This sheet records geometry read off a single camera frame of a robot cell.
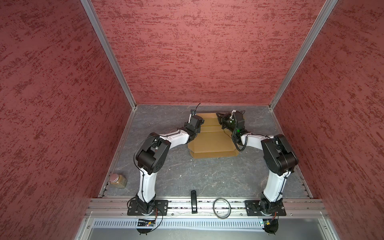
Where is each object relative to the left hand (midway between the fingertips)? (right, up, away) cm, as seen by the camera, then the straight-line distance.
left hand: (193, 125), depth 99 cm
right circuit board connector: (+39, -48, -28) cm, 68 cm away
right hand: (+14, +7, -5) cm, 17 cm away
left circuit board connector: (-24, -50, -27) cm, 61 cm away
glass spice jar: (-38, -28, -25) cm, 53 cm away
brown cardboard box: (+13, -11, -2) cm, 17 cm away
